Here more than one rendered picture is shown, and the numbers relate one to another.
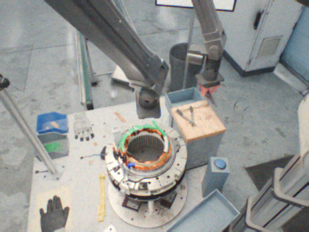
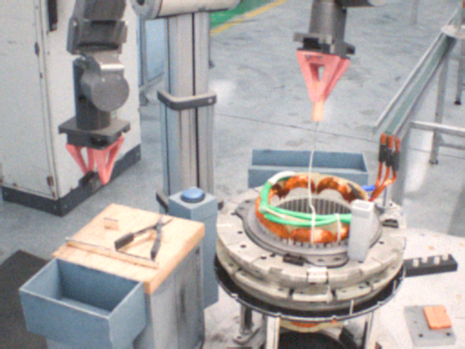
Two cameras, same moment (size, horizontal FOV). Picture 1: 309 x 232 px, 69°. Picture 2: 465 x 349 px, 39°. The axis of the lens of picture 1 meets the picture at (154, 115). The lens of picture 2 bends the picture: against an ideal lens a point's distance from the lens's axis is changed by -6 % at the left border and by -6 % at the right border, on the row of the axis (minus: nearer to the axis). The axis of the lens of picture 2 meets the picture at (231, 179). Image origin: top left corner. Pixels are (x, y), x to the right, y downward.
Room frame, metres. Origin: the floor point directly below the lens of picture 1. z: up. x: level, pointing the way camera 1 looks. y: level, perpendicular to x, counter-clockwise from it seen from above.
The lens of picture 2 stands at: (1.34, 0.58, 1.66)
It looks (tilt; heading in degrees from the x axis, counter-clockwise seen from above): 26 degrees down; 221
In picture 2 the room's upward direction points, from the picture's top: straight up
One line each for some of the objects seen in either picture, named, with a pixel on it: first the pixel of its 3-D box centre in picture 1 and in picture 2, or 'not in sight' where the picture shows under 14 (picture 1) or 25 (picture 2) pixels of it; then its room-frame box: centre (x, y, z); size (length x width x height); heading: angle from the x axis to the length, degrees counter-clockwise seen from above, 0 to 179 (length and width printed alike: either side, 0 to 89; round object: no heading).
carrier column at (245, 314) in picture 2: not in sight; (246, 292); (0.52, -0.09, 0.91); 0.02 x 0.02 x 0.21
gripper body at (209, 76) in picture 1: (210, 73); (93, 113); (0.74, -0.22, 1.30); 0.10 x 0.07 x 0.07; 109
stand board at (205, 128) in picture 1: (196, 119); (129, 244); (0.70, -0.20, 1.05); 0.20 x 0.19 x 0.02; 18
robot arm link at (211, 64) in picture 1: (212, 59); (92, 76); (0.74, -0.22, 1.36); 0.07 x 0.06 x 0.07; 69
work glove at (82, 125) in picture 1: (83, 125); not in sight; (0.89, 0.44, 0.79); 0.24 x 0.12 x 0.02; 16
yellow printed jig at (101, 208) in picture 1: (101, 196); not in sight; (0.44, 0.25, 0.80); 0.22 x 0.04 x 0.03; 9
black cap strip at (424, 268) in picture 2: not in sight; (426, 265); (0.04, 0.07, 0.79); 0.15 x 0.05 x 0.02; 139
